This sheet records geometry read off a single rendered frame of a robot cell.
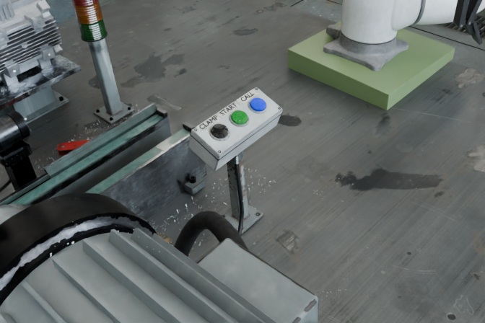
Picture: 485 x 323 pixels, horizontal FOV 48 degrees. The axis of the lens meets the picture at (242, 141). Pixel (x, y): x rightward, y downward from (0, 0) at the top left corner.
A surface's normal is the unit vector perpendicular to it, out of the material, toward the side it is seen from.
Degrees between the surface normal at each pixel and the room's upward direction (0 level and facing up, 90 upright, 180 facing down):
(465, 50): 0
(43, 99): 90
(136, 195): 90
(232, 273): 0
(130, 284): 75
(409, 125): 0
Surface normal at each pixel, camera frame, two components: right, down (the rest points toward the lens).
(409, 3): 0.20, 0.52
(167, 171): 0.74, 0.38
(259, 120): 0.21, -0.59
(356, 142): -0.07, -0.78
